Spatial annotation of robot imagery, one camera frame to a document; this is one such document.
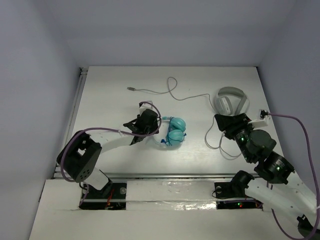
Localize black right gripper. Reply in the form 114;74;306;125
215;112;255;163

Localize teal white cat-ear headphones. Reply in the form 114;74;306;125
149;116;187;151

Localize thin blue headphone cable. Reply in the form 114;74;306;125
160;115;188;147

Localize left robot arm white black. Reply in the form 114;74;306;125
56;108;161;199

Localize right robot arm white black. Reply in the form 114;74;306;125
212;110;320;240

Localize grey white headphones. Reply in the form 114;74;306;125
213;86;250;116

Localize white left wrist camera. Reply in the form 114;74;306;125
138;100;153;113

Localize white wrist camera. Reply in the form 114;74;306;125
248;109;271;128
138;100;153;113

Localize grey USB cable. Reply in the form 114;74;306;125
126;76;244;161

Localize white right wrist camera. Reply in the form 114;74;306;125
248;109;271;128

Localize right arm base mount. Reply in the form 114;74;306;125
211;170;263;210

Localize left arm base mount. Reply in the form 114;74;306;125
78;180;127;210

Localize aluminium rail frame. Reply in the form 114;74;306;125
51;66;271;180

